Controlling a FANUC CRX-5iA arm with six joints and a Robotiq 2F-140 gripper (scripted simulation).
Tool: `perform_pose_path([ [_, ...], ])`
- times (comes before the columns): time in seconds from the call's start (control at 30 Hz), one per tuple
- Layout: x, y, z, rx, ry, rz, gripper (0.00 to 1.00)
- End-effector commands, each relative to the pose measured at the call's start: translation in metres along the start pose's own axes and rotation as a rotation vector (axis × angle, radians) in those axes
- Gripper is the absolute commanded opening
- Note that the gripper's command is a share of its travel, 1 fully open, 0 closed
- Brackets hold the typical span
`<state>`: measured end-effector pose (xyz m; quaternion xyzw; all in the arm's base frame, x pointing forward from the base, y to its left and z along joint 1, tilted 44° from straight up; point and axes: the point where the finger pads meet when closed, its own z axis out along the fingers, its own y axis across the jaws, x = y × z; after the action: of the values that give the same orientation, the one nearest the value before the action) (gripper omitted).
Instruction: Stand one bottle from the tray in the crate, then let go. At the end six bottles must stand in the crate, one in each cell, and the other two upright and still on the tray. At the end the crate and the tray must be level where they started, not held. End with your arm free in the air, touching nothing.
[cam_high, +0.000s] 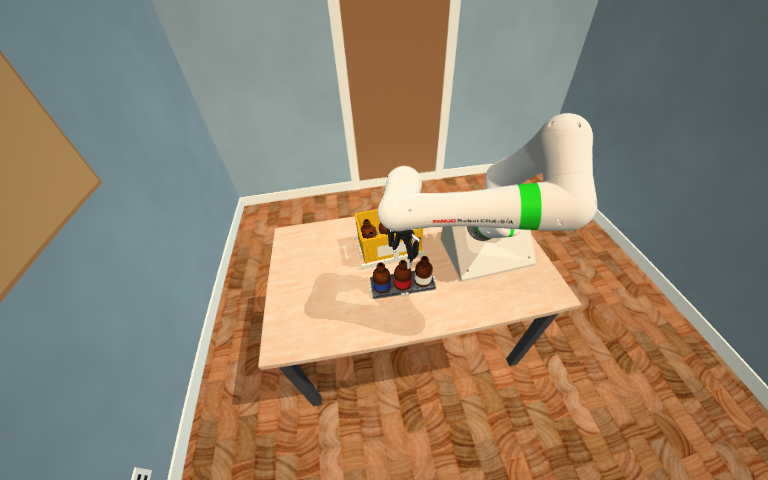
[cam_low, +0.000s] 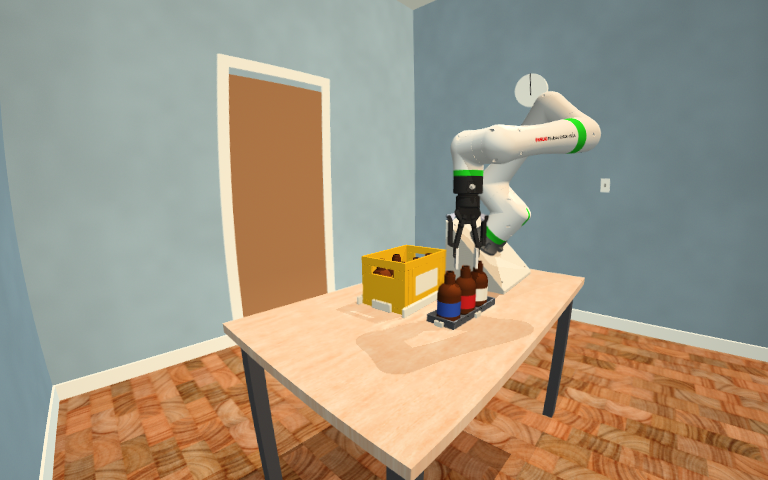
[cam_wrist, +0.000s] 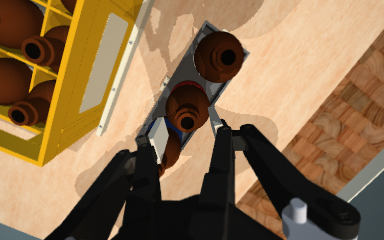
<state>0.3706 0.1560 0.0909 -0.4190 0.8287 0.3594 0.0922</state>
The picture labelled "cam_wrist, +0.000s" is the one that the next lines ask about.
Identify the grey rectangular tray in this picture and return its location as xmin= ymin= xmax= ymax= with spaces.
xmin=136 ymin=23 xmax=232 ymax=152

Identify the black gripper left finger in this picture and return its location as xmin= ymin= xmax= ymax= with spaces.
xmin=44 ymin=117 xmax=169 ymax=240

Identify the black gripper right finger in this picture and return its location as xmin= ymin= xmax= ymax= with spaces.
xmin=188 ymin=106 xmax=361 ymax=240

